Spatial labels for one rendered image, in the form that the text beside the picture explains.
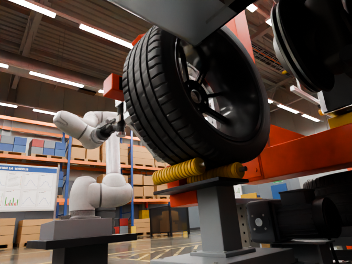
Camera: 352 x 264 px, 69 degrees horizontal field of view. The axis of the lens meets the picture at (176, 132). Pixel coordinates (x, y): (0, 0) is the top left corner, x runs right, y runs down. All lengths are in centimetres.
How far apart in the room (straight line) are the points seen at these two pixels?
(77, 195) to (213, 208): 102
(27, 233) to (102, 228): 863
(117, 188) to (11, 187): 523
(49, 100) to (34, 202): 674
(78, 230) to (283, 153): 118
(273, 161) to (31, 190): 608
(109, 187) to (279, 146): 107
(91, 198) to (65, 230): 25
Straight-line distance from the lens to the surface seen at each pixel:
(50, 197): 695
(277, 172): 140
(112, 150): 192
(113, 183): 177
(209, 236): 95
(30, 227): 1026
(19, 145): 1072
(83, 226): 163
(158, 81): 81
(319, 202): 113
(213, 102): 138
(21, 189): 687
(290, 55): 82
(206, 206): 95
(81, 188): 174
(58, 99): 1291
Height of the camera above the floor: 33
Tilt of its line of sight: 20 degrees up
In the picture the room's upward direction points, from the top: 4 degrees counter-clockwise
